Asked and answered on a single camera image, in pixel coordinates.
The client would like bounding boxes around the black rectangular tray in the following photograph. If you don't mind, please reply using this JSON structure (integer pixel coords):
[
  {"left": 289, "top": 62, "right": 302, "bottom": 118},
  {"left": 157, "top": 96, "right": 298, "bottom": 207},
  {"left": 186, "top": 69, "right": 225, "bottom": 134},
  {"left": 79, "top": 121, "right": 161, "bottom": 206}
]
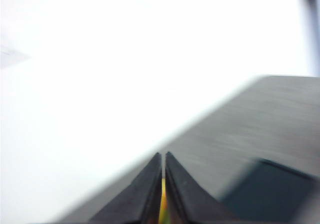
[{"left": 217, "top": 158, "right": 320, "bottom": 224}]

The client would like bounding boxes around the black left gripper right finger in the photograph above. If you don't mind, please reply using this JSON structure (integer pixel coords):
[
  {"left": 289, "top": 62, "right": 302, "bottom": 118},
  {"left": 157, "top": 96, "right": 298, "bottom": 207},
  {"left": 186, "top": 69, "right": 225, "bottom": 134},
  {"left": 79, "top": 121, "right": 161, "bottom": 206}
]
[{"left": 164, "top": 151, "right": 241, "bottom": 224}]

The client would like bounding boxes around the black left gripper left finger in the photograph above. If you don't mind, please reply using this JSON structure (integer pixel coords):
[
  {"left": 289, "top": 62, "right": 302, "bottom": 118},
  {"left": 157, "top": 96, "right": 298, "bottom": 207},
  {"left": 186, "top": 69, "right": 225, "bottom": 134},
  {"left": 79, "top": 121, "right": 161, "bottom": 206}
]
[{"left": 88, "top": 152, "right": 163, "bottom": 224}]

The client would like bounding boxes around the yellow banana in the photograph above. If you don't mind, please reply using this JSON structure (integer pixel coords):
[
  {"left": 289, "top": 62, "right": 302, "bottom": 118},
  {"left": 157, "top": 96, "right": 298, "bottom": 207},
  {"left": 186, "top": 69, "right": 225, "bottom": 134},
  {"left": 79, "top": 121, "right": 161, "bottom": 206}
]
[{"left": 158, "top": 176, "right": 173, "bottom": 224}]

